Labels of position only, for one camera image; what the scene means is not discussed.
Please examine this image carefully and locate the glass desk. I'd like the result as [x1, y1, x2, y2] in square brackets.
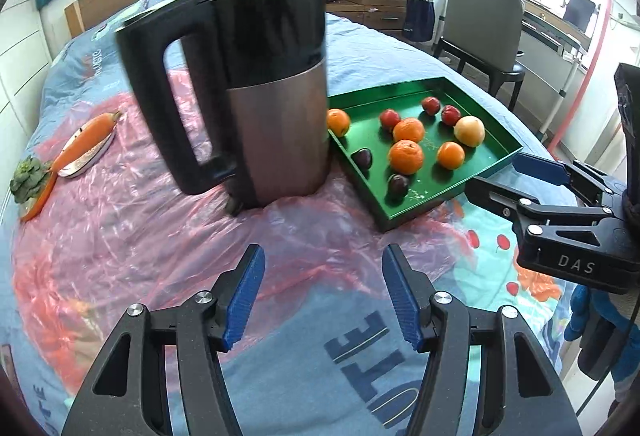
[410, 0, 601, 131]

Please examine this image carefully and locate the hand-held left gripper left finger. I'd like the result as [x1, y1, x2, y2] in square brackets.
[61, 244, 266, 436]

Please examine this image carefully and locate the orange oval plate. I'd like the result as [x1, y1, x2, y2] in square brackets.
[20, 161, 58, 223]

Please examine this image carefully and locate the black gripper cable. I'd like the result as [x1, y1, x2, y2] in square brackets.
[575, 311, 632, 417]

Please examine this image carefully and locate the grey chair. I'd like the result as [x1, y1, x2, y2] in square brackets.
[432, 0, 526, 111]

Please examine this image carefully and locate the orange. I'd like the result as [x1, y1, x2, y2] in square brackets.
[388, 140, 425, 175]
[437, 142, 466, 171]
[327, 108, 351, 137]
[392, 117, 426, 144]

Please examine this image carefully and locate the person's right hand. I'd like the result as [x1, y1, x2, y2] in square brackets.
[564, 285, 640, 399]

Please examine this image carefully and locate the pink plastic sheet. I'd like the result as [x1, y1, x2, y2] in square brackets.
[10, 66, 481, 397]

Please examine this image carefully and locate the yellow grapefruit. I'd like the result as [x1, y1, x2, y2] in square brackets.
[454, 116, 486, 147]

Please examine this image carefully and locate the carrot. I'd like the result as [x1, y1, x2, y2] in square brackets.
[50, 111, 123, 171]

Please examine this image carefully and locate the white wardrobe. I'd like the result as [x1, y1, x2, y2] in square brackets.
[0, 0, 51, 117]

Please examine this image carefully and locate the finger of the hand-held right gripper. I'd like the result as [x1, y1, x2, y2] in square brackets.
[512, 152, 630, 209]
[465, 176, 619, 237]

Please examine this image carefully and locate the black and steel electric kettle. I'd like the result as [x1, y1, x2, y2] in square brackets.
[116, 0, 335, 217]

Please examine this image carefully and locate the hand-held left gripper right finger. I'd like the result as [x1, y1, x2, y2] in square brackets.
[381, 244, 583, 436]

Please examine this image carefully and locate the green leafy vegetable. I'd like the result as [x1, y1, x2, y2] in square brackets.
[10, 157, 53, 204]

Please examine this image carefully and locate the dark blue tote bag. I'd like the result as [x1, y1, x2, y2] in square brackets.
[402, 0, 437, 42]

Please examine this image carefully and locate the green tray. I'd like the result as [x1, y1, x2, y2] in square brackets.
[326, 76, 523, 233]

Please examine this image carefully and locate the pink hoop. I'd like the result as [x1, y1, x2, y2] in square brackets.
[547, 0, 618, 149]

